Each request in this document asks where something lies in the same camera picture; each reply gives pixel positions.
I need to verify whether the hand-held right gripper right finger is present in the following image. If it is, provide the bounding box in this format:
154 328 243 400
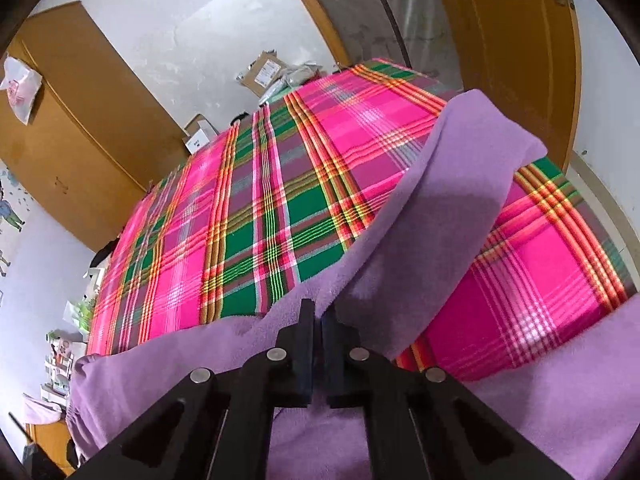
320 310 576 480

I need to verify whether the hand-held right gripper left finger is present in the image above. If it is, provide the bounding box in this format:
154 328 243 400
67 299 316 480

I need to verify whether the pink green plaid blanket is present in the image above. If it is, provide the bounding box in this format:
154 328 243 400
86 59 638 383

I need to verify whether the green tissue pack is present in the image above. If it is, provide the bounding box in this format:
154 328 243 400
65 297 98 331

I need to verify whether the black bundle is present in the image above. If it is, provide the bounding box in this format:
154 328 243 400
89 240 118 268

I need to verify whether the white cardboard box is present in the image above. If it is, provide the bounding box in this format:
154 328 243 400
182 114 221 155

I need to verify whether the group of toiletry bottles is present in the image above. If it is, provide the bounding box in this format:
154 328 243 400
42 330 76 401

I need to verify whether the grey mailing bag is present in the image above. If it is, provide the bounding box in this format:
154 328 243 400
282 62 321 92

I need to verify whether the brown cardboard box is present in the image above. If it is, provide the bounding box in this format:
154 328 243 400
236 50 291 98

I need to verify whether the wooden wardrobe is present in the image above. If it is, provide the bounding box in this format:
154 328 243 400
0 0 193 256

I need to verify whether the clear plastic door curtain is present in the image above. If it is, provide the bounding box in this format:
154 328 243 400
295 0 463 93

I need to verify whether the wooden door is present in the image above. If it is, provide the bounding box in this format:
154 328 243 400
425 0 583 171

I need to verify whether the white pink plastic bag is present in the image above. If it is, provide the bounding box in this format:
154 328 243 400
0 56 45 126

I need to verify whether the cartoon wall poster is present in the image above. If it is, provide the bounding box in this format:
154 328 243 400
0 160 38 306

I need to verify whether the wooden door frame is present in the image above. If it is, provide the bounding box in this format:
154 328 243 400
276 0 351 73

